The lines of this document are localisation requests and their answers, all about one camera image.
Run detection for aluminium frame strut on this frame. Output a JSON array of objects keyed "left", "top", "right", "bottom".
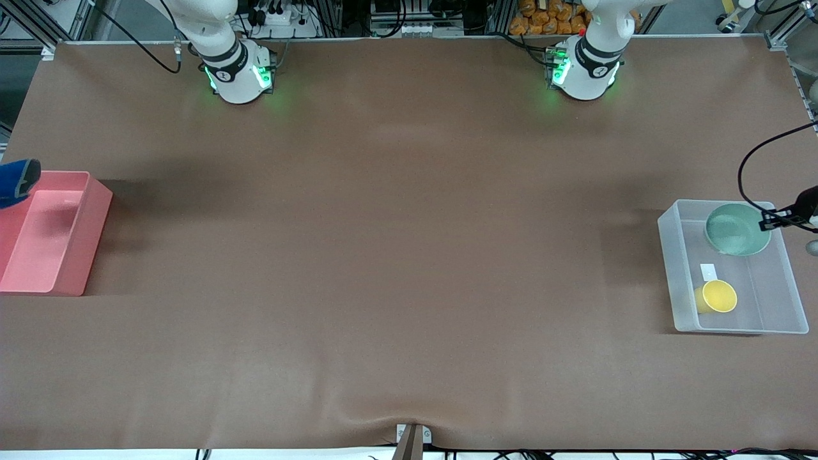
[
  {"left": 767, "top": 19, "right": 818, "bottom": 52},
  {"left": 0, "top": 0, "right": 96, "bottom": 52}
]

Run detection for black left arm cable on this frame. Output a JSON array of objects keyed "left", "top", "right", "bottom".
[{"left": 738, "top": 121, "right": 818, "bottom": 215}]

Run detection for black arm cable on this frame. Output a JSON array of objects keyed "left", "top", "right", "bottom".
[
  {"left": 738, "top": 121, "right": 818, "bottom": 215},
  {"left": 95, "top": 0, "right": 186, "bottom": 74}
]

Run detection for brown table cover sheet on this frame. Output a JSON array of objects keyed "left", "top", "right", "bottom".
[{"left": 0, "top": 35, "right": 818, "bottom": 451}]

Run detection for orange snack packs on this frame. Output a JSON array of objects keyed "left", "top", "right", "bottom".
[{"left": 509, "top": 0, "right": 592, "bottom": 36}]

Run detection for long white socket strip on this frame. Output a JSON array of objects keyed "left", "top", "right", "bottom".
[{"left": 371, "top": 22, "right": 464, "bottom": 38}]

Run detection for pale green bowl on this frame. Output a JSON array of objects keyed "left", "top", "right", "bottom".
[{"left": 705, "top": 203, "right": 772, "bottom": 257}]

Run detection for blue cloth with grey edging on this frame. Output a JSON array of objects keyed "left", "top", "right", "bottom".
[{"left": 0, "top": 158, "right": 42, "bottom": 210}]

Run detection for yellow plastic cup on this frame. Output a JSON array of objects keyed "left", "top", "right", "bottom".
[{"left": 695, "top": 279, "right": 738, "bottom": 315}]

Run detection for white power strip with plugs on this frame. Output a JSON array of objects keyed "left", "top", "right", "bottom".
[{"left": 252, "top": 3, "right": 320, "bottom": 39}]

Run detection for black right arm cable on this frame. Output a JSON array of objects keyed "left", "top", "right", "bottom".
[{"left": 95, "top": 0, "right": 186, "bottom": 74}]

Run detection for clear plastic bin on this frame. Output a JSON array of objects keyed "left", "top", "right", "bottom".
[{"left": 658, "top": 199, "right": 810, "bottom": 335}]

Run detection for pink plastic bin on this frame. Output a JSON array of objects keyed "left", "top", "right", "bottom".
[{"left": 0, "top": 170, "right": 114, "bottom": 297}]

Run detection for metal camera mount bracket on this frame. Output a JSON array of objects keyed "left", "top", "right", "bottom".
[{"left": 396, "top": 424, "right": 433, "bottom": 460}]

